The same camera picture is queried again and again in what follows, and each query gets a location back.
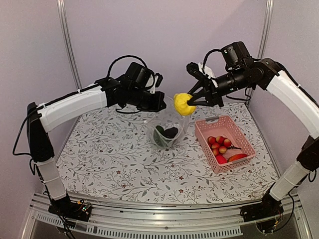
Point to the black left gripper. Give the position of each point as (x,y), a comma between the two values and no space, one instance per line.
(156,106)

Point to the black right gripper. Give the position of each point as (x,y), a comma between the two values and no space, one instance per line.
(213,97)

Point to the yellow lemon toy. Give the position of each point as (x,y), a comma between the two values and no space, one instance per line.
(181,105)

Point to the clear zip top bag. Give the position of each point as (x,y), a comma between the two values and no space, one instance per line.
(168,118)

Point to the red strawberry toy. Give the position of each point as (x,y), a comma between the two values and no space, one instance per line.
(221,159)

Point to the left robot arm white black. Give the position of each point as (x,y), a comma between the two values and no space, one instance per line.
(136,87)

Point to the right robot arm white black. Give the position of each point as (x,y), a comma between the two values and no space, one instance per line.
(243,71)

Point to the pink perforated plastic basket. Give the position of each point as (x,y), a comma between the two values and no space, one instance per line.
(226,127)

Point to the red yellow peach toy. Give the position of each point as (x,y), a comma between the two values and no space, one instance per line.
(211,140)

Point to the red yellow apple toy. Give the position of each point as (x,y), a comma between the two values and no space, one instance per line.
(220,139)

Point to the small red peach toy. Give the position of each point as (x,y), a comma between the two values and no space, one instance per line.
(222,150)

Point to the orange red mango toy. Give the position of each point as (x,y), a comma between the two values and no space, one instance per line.
(237,157)

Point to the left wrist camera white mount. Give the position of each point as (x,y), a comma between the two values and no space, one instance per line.
(154,82)

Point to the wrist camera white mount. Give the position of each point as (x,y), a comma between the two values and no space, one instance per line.
(196,70)
(154,82)

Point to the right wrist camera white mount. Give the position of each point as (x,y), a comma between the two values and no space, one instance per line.
(196,70)

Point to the right aluminium frame post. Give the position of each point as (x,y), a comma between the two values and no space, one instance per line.
(266,28)

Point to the aluminium frame post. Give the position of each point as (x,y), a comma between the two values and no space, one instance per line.
(266,28)
(68,44)

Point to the left aluminium frame post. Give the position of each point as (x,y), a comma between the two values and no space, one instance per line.
(68,44)

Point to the front aluminium rail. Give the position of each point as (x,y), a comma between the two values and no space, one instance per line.
(115,219)

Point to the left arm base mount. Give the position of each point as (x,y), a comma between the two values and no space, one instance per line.
(64,207)

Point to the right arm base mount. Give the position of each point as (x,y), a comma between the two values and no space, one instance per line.
(268,210)

